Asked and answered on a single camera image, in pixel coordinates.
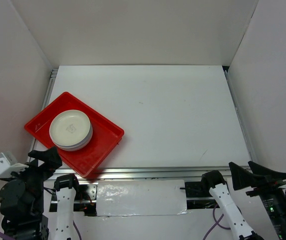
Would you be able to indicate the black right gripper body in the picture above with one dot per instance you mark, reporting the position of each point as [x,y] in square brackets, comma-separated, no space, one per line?
[276,200]

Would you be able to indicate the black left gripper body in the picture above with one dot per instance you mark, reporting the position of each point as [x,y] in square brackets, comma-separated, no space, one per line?
[35,175]

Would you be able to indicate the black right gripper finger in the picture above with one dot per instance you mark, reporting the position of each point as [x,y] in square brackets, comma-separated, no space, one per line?
[264,176]
[241,178]

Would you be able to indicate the purple plate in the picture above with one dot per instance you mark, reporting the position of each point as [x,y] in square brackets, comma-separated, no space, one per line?
[79,145]

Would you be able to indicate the cream plate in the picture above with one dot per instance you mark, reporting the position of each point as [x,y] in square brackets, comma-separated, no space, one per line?
[70,128]

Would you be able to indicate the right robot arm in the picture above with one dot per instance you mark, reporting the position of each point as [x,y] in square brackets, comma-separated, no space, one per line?
[260,221]

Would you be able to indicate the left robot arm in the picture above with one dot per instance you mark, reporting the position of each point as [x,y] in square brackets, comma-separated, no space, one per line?
[57,220]

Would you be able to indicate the red plastic bin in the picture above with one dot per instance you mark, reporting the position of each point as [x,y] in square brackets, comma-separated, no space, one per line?
[106,134]

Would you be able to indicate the white foil-edged panel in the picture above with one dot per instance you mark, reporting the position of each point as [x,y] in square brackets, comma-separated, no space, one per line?
[141,198]

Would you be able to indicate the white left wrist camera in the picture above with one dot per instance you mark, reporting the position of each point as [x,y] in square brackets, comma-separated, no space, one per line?
[9,164]

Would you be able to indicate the aluminium front rail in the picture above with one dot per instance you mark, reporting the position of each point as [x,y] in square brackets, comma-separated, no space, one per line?
[141,173]

